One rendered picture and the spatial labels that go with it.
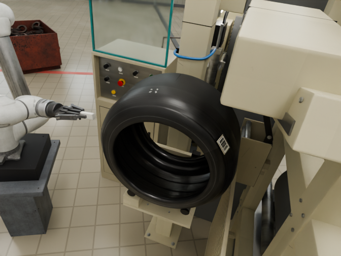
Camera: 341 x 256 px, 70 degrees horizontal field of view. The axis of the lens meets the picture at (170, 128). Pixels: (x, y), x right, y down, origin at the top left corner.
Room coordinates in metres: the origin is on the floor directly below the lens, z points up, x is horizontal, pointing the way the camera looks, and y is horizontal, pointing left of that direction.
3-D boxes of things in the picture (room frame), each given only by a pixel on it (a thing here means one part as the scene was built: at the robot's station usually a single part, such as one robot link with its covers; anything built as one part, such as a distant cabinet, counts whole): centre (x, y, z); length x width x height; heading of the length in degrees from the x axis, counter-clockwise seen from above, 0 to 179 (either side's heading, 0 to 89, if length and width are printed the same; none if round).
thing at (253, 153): (1.05, -0.45, 1.05); 0.20 x 0.15 x 0.30; 166
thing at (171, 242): (1.17, -0.07, 0.01); 0.27 x 0.27 x 0.02; 76
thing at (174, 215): (0.92, -0.03, 0.80); 0.37 x 0.36 x 0.02; 76
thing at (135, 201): (0.95, 0.11, 0.83); 0.36 x 0.09 x 0.06; 166
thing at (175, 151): (1.09, -0.07, 0.90); 0.40 x 0.03 x 0.10; 76
